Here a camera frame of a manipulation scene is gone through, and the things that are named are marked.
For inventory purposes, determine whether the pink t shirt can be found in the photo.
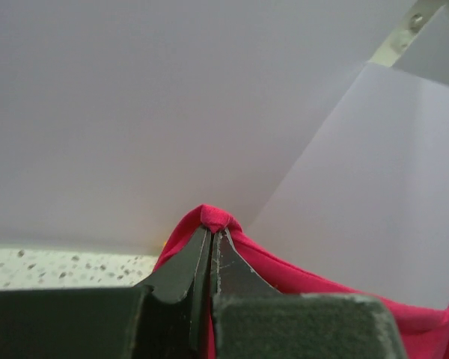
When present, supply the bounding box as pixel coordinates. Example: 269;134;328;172
153;203;449;359

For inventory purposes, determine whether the aluminium table frame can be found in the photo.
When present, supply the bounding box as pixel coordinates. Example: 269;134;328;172
369;0;447;67

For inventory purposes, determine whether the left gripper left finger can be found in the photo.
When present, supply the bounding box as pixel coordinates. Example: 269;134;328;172
0;227;212;358

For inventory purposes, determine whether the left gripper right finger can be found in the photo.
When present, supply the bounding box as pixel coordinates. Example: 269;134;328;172
211;230;407;358

